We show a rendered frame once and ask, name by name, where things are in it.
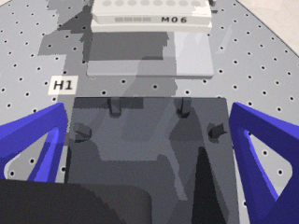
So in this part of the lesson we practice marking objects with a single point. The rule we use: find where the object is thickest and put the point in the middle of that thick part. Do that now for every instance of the white well plate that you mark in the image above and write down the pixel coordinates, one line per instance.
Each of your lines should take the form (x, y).
(151, 16)

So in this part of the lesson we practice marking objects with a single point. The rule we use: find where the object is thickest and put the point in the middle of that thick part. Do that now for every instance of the grey plate hotel rack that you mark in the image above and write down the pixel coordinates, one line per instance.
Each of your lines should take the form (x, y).
(150, 54)

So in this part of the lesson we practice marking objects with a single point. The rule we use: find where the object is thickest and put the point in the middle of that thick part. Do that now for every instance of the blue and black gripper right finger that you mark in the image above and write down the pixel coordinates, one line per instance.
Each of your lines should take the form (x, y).
(262, 201)

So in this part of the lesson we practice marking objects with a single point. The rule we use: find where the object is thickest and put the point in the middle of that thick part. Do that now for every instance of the grey perforated base plate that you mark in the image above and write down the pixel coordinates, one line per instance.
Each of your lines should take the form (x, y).
(252, 65)

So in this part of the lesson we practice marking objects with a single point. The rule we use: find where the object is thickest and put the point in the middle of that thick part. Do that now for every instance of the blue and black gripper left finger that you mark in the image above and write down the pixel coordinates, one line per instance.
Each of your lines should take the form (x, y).
(19, 134)

